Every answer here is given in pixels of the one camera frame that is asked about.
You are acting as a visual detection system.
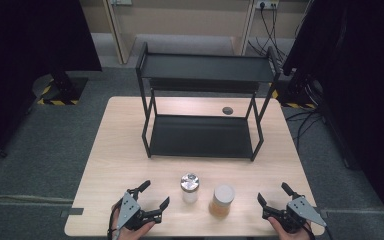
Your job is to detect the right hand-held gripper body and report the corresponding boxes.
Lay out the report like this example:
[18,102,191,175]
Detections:
[262,195,328,234]

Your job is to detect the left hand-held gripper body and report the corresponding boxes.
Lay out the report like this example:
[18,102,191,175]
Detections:
[115,191,163,232]

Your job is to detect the glass jar with silver lid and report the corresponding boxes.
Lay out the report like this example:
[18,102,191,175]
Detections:
[179,172,201,205]

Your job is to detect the orange powder jar white lid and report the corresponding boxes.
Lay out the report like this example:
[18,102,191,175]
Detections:
[208,184,237,218]

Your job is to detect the black metal two-tier shelf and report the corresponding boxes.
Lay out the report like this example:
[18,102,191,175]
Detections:
[135,41,282,163]

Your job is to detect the person's left hand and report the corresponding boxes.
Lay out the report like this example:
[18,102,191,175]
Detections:
[110,202,157,240]

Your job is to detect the person's right hand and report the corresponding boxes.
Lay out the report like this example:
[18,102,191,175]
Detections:
[267,216,312,240]

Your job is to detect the black stand base hazard tape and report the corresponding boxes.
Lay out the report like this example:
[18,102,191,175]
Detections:
[269,74,318,110]
[32,70,90,107]

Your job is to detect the black curtain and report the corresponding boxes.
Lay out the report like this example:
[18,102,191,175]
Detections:
[0,0,103,167]
[281,0,384,234]

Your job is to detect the left hand-held gripper cable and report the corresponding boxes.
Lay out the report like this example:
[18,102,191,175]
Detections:
[106,199,123,240]

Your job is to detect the hand-held gripper cable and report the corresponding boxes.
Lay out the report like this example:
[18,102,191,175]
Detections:
[302,220,335,240]
[106,199,123,240]

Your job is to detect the right hand-held gripper cable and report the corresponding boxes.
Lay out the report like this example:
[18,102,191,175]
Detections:
[302,220,335,240]

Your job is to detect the black floor cables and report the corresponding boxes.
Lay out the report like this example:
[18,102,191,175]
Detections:
[283,109,326,155]

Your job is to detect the black hanging wall cables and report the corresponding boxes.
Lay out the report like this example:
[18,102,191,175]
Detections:
[247,2,296,68]

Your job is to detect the white wall socket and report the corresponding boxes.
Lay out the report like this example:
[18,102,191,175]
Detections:
[254,0,280,10]

